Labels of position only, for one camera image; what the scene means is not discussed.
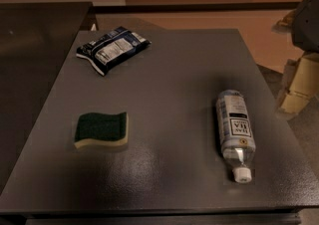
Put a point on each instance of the clear plastic water bottle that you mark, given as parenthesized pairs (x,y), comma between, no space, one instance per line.
(236,138)

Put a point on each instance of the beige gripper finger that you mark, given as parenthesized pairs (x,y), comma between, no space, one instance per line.
(287,20)
(300,83)

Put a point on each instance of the blue snack packet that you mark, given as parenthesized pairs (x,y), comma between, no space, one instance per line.
(112,49)

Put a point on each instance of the green yellow sponge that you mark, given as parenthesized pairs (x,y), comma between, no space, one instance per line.
(101,129)

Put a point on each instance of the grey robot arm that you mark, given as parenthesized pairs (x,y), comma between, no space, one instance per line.
(305,31)

